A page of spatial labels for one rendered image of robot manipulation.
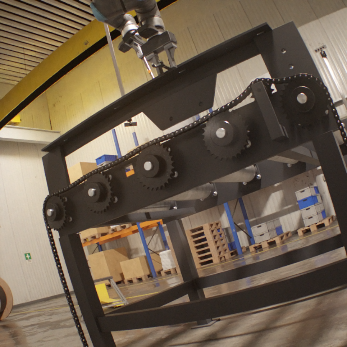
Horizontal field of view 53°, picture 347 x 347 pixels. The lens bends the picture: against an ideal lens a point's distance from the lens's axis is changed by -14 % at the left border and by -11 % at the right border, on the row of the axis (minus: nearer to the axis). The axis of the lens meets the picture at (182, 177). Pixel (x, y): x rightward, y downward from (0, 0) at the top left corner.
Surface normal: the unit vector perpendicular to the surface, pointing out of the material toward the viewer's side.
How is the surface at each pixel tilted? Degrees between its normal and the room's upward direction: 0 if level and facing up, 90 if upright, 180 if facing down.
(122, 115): 90
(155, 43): 90
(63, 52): 90
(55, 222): 90
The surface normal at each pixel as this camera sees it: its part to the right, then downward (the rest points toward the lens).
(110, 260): 0.82, -0.34
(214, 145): -0.50, -0.01
